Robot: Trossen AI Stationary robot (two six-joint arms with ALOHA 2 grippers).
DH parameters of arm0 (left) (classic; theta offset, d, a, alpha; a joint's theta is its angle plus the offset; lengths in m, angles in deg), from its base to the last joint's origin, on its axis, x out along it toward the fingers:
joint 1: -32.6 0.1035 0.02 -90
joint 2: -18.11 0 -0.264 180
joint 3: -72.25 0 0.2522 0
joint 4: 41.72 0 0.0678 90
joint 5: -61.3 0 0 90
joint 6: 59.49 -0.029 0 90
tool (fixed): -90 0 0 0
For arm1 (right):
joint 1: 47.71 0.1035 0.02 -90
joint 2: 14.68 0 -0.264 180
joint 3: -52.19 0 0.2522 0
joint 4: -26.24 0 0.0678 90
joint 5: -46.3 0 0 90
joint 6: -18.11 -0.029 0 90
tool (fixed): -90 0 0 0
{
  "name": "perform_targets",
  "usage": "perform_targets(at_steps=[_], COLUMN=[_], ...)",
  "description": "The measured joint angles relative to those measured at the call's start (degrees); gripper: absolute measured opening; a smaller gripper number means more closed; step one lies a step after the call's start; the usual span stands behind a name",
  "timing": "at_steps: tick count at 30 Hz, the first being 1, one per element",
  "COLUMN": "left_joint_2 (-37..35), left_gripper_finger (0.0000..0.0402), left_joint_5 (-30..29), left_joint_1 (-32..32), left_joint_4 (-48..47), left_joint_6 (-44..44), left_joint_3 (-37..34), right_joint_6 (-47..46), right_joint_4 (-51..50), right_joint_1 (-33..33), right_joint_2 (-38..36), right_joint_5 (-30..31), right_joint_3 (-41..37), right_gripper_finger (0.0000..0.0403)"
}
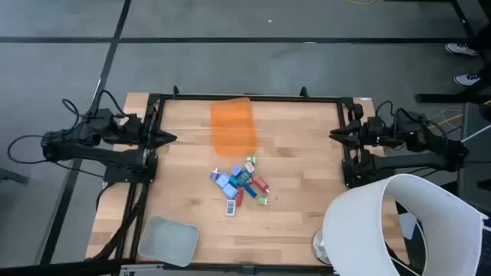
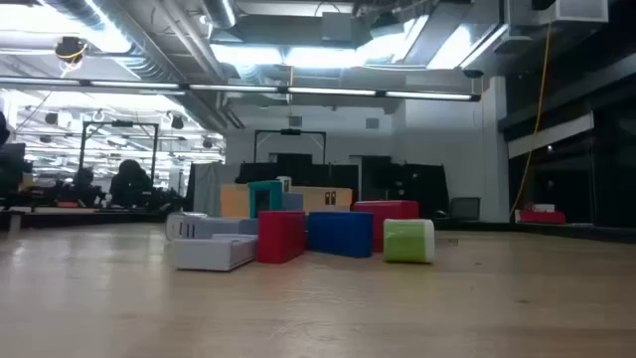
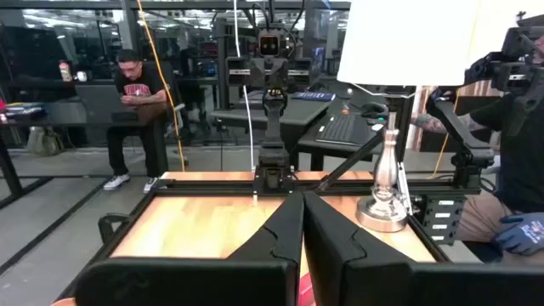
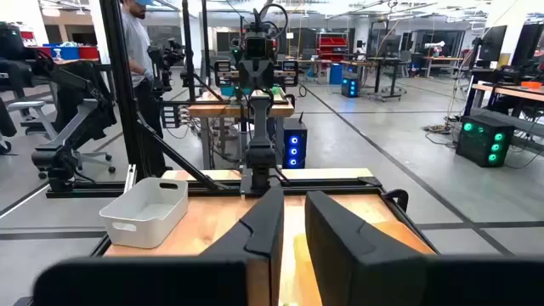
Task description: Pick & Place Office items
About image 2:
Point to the person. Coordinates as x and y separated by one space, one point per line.
83 181
130 184

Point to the long ceiling light bar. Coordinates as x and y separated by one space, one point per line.
328 91

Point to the red square block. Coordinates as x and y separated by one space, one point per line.
280 236

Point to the teal arch block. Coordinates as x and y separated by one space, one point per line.
265 184

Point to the gray wall vent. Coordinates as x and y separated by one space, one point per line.
295 121
372 124

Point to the silver round air duct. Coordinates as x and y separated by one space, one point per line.
218 12

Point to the red box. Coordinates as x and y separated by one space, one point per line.
541 217

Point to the blue digital clock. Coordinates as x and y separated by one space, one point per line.
340 233

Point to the green and white block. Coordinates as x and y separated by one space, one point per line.
407 242

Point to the black monitor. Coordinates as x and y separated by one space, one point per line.
12 164

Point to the light gray digital clock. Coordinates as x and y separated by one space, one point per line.
218 228

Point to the gray ceiling box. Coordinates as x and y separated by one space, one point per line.
338 27

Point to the tan wooden block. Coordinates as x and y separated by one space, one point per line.
318 199

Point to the silver spiral air duct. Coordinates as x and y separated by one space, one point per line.
149 69

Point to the small white box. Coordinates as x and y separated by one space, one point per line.
544 207

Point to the white ceiling vent box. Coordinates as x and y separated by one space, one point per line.
581 11

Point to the black metal stand frame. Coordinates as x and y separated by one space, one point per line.
290 131
121 124

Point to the black dome camera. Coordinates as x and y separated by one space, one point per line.
472 73

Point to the black cabinet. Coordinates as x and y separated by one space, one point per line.
422 184
308 171

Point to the light blue block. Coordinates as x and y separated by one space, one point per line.
293 201

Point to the small white cylinder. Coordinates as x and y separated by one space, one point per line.
284 183

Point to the gray cloth cover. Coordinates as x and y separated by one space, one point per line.
206 189

